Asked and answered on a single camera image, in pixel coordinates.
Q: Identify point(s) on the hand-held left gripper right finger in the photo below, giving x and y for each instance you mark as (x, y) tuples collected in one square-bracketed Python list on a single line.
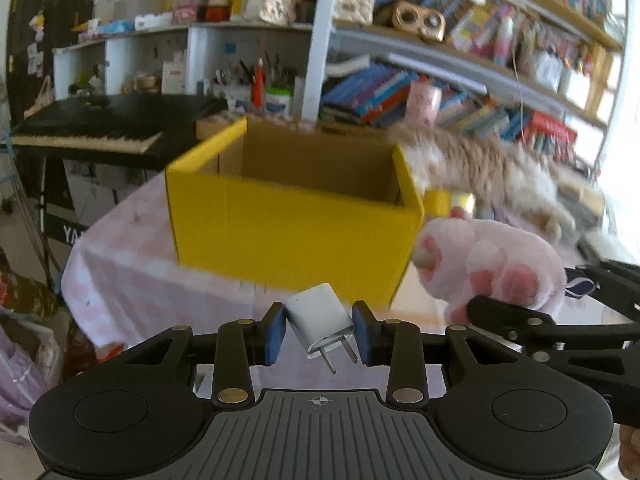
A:
[(361, 335)]

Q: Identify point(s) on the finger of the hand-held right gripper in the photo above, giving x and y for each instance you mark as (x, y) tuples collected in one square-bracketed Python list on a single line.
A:
[(617, 282), (510, 312)]

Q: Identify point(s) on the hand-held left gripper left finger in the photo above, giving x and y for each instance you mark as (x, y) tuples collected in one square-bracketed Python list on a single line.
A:
[(274, 335)]

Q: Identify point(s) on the white charger plug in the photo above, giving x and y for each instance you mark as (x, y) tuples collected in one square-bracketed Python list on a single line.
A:
[(320, 317)]

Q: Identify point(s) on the pink plush toy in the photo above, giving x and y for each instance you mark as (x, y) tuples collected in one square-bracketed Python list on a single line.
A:
[(480, 255)]

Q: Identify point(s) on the yellow cardboard box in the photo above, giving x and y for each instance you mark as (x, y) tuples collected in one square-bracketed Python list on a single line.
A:
[(300, 230)]

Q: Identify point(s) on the pink checked desktop cloth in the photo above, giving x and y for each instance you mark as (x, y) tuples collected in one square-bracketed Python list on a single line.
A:
[(125, 260)]

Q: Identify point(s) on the fluffy ginger white cat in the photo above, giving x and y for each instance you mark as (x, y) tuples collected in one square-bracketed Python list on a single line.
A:
[(480, 160)]

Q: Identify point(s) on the pink cup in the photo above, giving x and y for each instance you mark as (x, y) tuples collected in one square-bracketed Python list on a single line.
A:
[(422, 102)]

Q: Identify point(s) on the white tub blue label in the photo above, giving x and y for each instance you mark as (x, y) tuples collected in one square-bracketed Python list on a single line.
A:
[(277, 100)]

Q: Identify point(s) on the red bottle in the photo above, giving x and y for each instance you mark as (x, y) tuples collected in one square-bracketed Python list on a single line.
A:
[(258, 85)]

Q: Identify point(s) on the pink plastic bag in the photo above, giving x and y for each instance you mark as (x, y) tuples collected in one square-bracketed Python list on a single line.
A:
[(20, 375)]

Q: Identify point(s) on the black digital piano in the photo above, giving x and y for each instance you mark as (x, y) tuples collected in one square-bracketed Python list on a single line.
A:
[(100, 120)]

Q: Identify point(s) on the tall white wooden bookshelf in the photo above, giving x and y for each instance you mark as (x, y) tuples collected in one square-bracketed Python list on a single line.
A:
[(320, 35)]

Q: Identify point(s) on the white shelf unit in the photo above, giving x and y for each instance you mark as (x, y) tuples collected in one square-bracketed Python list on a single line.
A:
[(200, 40)]

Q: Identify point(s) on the wooden speaker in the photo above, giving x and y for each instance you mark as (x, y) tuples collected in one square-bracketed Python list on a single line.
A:
[(417, 19)]

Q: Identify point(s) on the red round figurine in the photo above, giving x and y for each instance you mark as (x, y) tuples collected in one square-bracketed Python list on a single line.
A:
[(218, 7)]

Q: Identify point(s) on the dark door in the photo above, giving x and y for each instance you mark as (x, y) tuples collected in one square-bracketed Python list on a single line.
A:
[(50, 35)]

